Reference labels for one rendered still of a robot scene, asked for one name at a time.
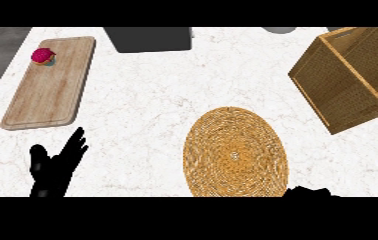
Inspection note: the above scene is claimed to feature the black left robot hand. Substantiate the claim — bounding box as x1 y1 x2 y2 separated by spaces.
28 126 90 198

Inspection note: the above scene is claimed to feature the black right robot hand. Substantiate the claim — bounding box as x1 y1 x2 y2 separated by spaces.
283 185 341 198

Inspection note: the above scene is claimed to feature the round woven straw placemat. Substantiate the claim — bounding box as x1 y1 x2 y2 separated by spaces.
182 106 289 198

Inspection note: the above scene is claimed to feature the brown wicker basket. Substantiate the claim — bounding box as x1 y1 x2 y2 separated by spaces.
286 27 378 136

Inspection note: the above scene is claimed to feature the pale wooden cutting board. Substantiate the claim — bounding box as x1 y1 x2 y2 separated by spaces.
0 35 97 131

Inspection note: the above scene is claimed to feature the pink frosted cupcake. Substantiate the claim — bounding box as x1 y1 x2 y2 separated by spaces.
29 47 57 67

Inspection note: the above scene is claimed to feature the dark grey box appliance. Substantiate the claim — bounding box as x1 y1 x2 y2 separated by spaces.
102 27 193 54

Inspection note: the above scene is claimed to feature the grey round object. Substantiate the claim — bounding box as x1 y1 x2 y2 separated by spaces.
261 27 298 35

